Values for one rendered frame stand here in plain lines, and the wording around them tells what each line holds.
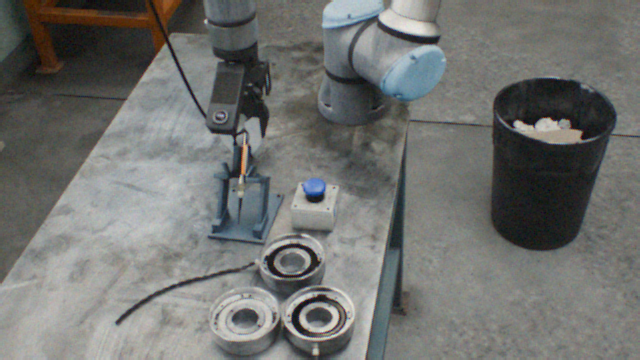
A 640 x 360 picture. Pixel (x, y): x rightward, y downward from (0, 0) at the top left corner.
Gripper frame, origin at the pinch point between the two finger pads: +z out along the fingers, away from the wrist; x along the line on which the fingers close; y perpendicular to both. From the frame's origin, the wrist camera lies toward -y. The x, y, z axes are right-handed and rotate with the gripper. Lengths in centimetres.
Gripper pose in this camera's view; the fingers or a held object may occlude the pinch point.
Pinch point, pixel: (244, 153)
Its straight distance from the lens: 134.7
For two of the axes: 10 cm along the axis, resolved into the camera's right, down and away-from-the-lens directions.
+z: 0.5, 7.7, 6.3
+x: -9.7, -1.1, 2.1
